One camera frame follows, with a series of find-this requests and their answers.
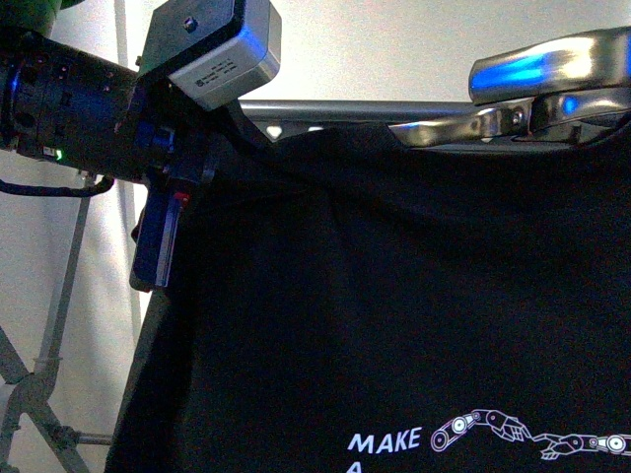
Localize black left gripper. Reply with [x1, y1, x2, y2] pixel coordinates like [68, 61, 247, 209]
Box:
[113, 73, 270, 292]

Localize black printed t-shirt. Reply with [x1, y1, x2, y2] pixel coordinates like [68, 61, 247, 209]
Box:
[106, 126, 630, 472]

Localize metal clothes hanger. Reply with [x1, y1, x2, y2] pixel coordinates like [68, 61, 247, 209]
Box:
[390, 27, 630, 148]

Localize grey metal drying rack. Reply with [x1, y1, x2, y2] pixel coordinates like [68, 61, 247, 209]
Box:
[0, 98, 499, 473]

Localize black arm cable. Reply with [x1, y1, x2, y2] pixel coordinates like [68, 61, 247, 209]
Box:
[0, 174, 115, 199]

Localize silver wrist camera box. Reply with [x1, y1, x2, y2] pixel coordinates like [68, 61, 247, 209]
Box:
[138, 0, 282, 110]

